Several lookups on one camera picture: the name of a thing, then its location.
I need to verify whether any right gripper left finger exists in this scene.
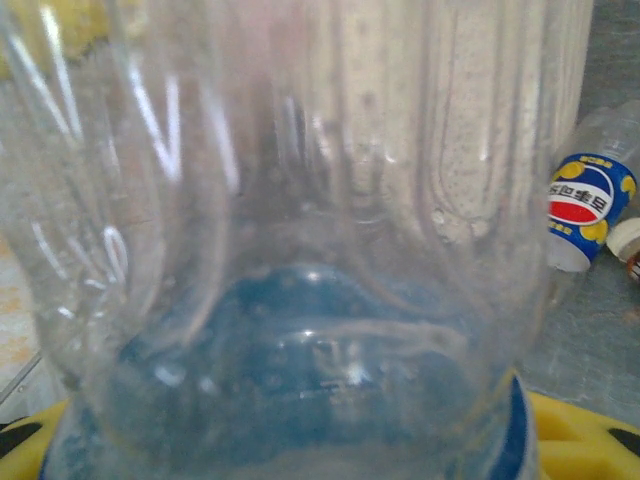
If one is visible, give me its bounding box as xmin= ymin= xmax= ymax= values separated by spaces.
xmin=0 ymin=397 xmax=74 ymax=480

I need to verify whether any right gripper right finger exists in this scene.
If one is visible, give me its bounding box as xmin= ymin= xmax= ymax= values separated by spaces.
xmin=529 ymin=392 xmax=640 ymax=480

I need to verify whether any brown label plastic bottle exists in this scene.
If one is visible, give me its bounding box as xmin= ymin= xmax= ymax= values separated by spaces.
xmin=606 ymin=217 xmax=640 ymax=281

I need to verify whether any Pepsi label plastic bottle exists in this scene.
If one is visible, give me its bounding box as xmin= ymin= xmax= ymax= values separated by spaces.
xmin=547 ymin=99 xmax=640 ymax=272

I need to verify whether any water bottle dark-blue label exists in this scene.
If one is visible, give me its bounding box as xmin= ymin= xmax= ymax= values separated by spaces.
xmin=0 ymin=0 xmax=554 ymax=480

